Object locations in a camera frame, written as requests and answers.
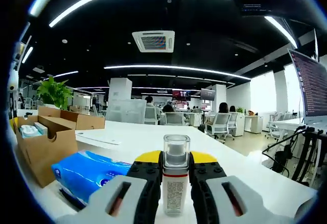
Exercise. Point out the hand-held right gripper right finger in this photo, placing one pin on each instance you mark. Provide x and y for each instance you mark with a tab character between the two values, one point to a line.
204	183

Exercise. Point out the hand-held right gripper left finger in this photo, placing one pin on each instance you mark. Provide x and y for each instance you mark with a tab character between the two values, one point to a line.
145	183

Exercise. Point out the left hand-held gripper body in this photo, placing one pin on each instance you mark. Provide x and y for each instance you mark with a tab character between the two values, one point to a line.
13	81

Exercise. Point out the white spray bottle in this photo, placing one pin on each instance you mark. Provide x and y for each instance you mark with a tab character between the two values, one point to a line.
176	183

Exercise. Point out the brown cardboard shoe box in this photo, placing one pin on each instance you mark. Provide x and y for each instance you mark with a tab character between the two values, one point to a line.
46	152

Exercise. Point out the blue soft tissue pack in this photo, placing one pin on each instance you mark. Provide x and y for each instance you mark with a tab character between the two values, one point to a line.
89	173

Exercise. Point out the blue wet wipes pack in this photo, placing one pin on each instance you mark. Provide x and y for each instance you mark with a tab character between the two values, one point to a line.
29	132

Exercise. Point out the short ceiling light strip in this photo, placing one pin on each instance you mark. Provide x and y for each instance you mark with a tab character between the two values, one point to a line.
27	54

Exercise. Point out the potted green plant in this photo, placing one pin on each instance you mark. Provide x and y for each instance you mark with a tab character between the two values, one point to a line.
55	92

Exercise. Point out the white office chair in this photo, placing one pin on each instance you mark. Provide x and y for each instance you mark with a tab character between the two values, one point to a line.
219	127
176	119

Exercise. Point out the frosted desk divider panel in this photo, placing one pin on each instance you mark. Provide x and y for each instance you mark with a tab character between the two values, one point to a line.
125	111

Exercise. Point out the long ceiling light strip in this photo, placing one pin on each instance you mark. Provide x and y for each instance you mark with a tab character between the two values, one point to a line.
58	18
140	67

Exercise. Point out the ceiling air conditioner vent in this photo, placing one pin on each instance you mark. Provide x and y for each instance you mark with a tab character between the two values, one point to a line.
153	41

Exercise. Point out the tilted monitor with text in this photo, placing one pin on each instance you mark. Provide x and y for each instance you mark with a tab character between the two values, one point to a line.
314	88

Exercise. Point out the dark wall screen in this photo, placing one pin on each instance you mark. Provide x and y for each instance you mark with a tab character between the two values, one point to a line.
208	94

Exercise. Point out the red wall screen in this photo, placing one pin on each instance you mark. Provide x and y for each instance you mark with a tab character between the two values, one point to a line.
181	95

